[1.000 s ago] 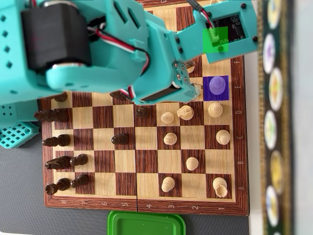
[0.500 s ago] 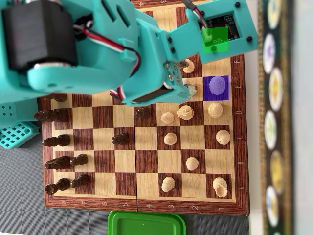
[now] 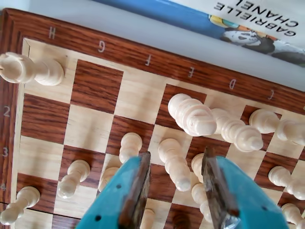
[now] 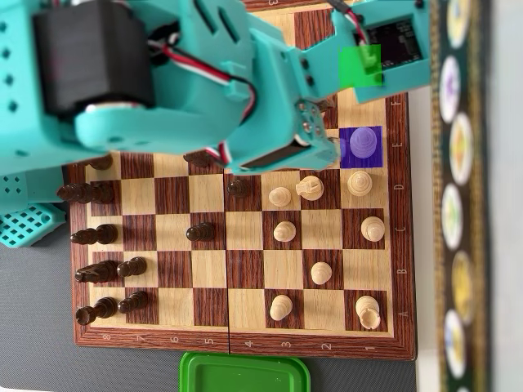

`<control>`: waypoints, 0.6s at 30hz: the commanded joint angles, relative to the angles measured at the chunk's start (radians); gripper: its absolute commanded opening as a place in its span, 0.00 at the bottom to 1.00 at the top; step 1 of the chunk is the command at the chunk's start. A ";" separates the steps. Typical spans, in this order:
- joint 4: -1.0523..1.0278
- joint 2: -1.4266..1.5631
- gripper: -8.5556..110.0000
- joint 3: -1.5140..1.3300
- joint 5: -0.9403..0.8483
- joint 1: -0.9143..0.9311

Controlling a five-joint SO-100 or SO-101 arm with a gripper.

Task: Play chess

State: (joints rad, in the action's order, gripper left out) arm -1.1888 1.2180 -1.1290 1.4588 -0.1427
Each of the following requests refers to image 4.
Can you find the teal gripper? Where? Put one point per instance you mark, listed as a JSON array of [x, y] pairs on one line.
[[274, 155]]

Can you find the light wooden king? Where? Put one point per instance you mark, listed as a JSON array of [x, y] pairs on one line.
[[363, 143]]

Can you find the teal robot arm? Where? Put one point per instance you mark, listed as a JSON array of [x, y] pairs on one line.
[[163, 126]]

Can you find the light wooden knight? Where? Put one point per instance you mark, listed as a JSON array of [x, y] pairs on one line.
[[309, 188]]

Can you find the light wooden pawn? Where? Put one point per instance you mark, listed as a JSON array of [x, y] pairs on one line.
[[284, 231], [321, 273], [280, 197], [281, 307]]

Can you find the light wooden bishop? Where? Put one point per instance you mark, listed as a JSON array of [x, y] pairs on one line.
[[372, 228]]

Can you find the dark wooden pawn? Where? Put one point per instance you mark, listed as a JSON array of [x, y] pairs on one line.
[[132, 267], [200, 161], [240, 188], [200, 232], [134, 302]]

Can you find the patterned side strip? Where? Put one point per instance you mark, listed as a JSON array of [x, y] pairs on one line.
[[461, 204]]

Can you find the wooden folding chessboard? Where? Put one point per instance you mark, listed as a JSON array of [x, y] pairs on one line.
[[171, 196]]

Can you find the light wooden rook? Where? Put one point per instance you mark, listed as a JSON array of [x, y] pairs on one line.
[[367, 311]]

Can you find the dark wooden queen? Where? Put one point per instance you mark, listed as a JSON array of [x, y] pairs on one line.
[[86, 192]]

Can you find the dark wooden bishop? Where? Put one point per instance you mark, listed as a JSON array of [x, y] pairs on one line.
[[96, 234]]

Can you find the green plastic tray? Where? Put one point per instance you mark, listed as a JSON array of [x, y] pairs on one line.
[[245, 373]]

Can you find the dark wooden knight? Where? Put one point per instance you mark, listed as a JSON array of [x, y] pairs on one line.
[[98, 271]]

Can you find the dark wooden rook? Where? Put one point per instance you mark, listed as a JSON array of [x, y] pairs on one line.
[[98, 309]]

